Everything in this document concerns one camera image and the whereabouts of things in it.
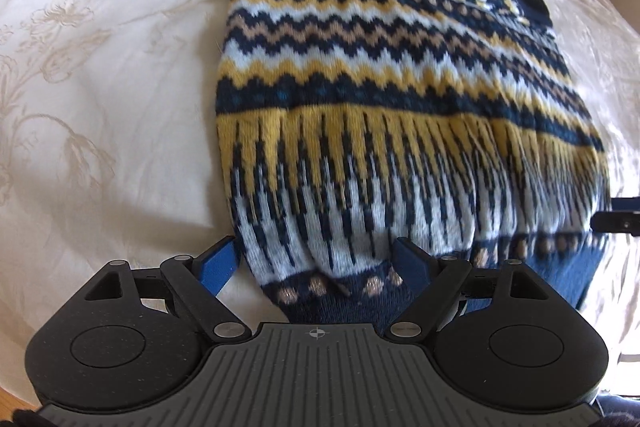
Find navy yellow patterned knit sweater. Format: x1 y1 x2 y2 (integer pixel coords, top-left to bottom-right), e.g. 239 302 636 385
216 0 610 327

